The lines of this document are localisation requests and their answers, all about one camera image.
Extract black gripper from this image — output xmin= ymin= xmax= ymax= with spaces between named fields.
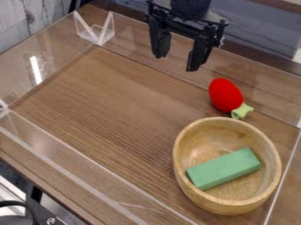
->
xmin=145 ymin=0 xmax=228 ymax=72

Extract red plush strawberry toy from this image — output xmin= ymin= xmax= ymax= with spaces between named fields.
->
xmin=208 ymin=78 xmax=254 ymax=120

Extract clear acrylic barrier panels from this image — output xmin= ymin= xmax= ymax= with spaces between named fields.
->
xmin=0 ymin=5 xmax=301 ymax=225

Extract wooden bowl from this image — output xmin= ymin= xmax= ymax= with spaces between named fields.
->
xmin=172 ymin=117 xmax=282 ymax=215

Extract green rectangular block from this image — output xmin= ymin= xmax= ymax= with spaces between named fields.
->
xmin=184 ymin=148 xmax=261 ymax=191

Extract clear acrylic corner bracket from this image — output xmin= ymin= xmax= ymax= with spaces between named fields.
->
xmin=72 ymin=11 xmax=115 ymax=46

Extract black table leg bracket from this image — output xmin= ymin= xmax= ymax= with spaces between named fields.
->
xmin=25 ymin=185 xmax=67 ymax=225

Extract black cable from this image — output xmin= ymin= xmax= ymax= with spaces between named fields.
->
xmin=0 ymin=200 xmax=29 ymax=225

